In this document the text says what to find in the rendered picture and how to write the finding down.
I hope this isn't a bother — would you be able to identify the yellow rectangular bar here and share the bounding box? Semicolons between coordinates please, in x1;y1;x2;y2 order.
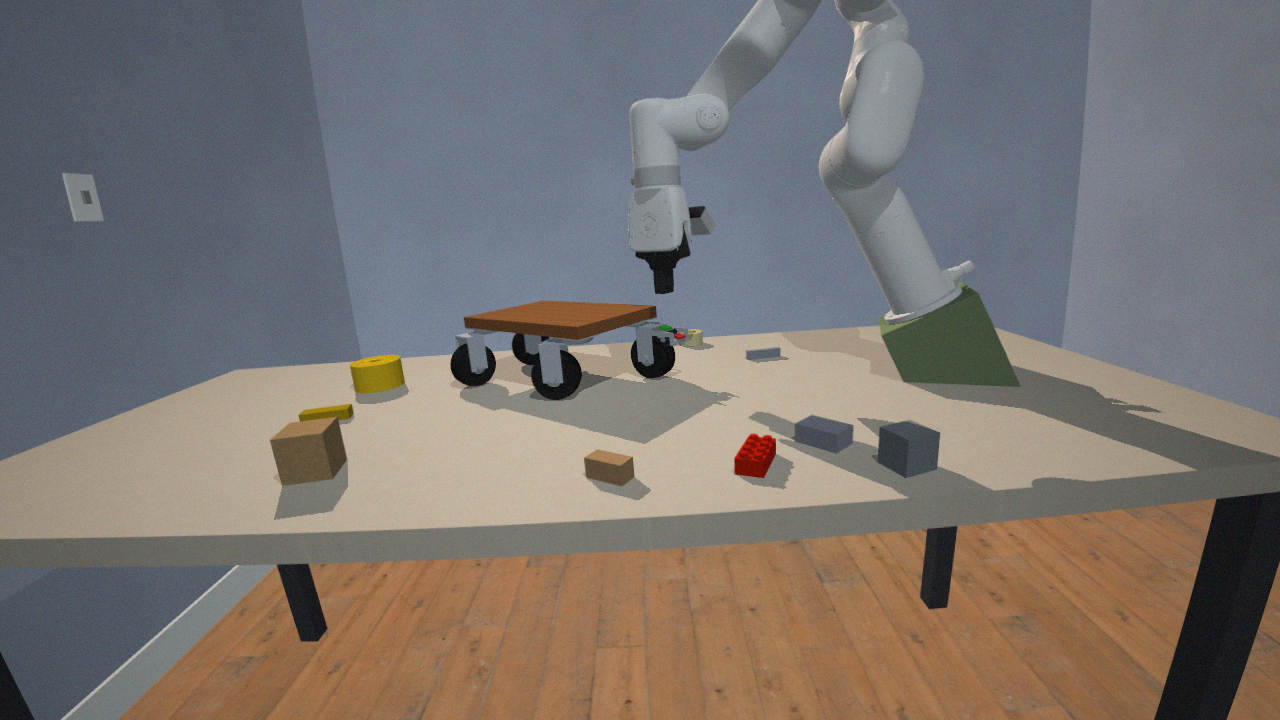
300;404;355;421

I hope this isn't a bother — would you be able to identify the brown cube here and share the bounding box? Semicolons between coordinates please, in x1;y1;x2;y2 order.
270;416;347;486

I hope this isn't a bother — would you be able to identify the brown rectangular block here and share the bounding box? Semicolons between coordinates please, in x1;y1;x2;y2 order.
584;448;634;486

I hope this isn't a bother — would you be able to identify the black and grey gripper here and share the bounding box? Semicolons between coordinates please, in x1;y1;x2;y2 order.
628;184;691;293

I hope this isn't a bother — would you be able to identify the red toy building brick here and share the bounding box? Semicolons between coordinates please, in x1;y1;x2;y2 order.
733;434;776;478

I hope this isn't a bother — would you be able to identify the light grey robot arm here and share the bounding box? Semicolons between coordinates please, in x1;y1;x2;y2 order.
630;0;975;324

